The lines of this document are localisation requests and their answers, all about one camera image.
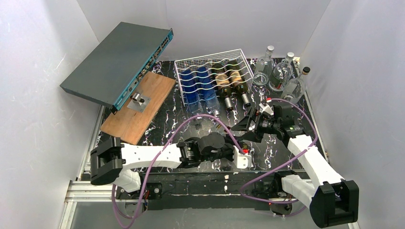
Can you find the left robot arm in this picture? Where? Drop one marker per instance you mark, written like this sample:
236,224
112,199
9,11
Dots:
113,162

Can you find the dark wine bottle left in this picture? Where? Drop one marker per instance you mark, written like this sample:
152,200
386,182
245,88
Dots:
224,89

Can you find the clear bottle green label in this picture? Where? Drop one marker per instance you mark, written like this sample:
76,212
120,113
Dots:
263,67

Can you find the blue bottle right bottom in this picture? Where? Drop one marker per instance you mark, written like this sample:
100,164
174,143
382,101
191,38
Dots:
208,91

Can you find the grey network switch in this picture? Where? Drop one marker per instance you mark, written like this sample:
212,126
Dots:
113,70

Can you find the small silver wrench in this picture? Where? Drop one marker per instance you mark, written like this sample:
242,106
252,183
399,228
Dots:
262,97

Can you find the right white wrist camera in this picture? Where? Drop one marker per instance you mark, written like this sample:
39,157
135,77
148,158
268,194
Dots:
265,109

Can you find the metal plate with cylinder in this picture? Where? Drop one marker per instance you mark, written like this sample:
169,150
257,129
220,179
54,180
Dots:
138,102

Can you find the clear bottle blue label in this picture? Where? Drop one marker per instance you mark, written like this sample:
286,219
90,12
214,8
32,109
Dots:
296,87

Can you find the dark wine bottle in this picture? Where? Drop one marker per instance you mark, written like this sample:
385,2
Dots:
224,89
237,82

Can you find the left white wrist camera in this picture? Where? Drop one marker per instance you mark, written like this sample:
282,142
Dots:
243,160

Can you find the aluminium frame rail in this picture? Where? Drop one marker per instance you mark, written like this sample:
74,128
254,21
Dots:
166,188

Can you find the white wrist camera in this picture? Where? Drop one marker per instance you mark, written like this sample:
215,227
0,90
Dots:
243,160
265,109

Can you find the blue bottle left bottom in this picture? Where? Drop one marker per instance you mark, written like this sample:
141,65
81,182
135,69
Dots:
192,97

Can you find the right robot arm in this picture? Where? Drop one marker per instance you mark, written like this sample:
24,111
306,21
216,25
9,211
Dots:
331,199

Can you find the wooden board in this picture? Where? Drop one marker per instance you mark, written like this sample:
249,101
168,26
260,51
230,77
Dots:
132,120

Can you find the white wire wine rack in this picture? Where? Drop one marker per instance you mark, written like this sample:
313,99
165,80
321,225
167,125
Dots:
210,71

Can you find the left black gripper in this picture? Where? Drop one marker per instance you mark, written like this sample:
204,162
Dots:
229,151

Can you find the dark wine bottle right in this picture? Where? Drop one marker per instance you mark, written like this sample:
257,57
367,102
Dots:
237,82

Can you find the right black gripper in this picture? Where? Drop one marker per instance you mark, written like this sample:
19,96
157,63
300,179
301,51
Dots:
253,123

